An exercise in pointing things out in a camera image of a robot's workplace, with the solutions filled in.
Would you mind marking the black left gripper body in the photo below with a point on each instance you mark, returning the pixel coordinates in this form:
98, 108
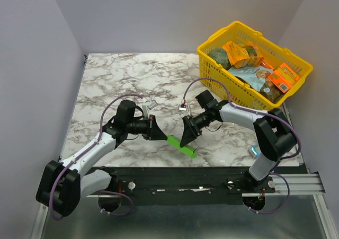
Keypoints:
141, 126

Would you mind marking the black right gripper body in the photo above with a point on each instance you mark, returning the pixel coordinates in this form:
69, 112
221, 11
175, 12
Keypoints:
190, 125

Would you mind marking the green paper box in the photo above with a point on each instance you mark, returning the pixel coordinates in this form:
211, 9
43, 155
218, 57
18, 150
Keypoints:
187, 150

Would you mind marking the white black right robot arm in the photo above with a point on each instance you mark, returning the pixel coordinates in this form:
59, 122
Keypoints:
275, 137

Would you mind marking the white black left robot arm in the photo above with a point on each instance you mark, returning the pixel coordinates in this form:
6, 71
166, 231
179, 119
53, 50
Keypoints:
84, 159

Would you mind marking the orange cracker box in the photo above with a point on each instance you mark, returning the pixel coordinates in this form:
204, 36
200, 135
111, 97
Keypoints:
284, 78

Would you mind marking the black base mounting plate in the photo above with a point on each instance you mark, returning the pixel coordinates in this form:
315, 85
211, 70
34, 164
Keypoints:
188, 176

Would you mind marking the small blue white packet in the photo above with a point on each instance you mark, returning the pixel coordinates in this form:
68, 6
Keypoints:
254, 151

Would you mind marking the light blue snack bag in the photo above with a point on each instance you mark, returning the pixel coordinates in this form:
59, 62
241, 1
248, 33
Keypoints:
256, 77

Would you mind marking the yellow plastic shopping basket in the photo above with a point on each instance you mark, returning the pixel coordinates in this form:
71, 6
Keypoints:
226, 85

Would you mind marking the orange snack bag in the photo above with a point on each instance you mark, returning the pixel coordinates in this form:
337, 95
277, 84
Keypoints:
244, 54

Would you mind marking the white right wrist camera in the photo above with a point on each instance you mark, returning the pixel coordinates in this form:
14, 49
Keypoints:
185, 108

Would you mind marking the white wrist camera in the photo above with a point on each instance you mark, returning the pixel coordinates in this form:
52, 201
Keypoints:
185, 108
148, 106

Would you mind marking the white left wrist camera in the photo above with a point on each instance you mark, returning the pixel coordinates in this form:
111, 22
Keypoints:
148, 106

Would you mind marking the aluminium frame rail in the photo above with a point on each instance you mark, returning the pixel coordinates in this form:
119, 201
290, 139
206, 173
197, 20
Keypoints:
296, 184

